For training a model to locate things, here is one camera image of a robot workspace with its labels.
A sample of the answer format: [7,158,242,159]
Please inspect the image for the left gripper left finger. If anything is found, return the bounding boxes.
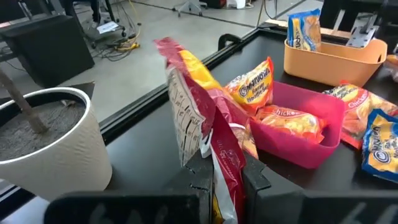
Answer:
[43,149,215,224]

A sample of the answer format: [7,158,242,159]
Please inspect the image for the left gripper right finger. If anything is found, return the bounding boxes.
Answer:
[241,151,398,224]

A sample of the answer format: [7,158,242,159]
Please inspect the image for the blue Maruchan noodle pack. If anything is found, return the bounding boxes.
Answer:
[286,8,322,52]
[361,108,398,184]

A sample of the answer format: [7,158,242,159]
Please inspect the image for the black table mat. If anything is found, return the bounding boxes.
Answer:
[102,30,398,192]

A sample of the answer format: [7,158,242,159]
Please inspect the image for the red plastic bin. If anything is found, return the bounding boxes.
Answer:
[248,80,346,170]

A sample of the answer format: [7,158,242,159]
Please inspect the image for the potted plant with white pot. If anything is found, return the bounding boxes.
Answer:
[0,67,113,202]

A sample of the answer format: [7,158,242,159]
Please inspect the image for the orange plastic bin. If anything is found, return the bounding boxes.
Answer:
[283,37,389,88]

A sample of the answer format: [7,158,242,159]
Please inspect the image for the black clamp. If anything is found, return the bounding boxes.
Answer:
[217,33,244,51]

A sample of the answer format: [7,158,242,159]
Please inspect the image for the white paper sheet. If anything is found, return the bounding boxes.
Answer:
[96,21,119,34]

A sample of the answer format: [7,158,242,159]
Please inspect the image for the black cabinet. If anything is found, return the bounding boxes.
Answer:
[0,14,96,88]

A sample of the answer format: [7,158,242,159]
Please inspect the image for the grey chair base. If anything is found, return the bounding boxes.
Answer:
[173,0,208,18]

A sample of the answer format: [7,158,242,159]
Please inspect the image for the silver metal bracket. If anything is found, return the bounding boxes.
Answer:
[345,15,373,49]

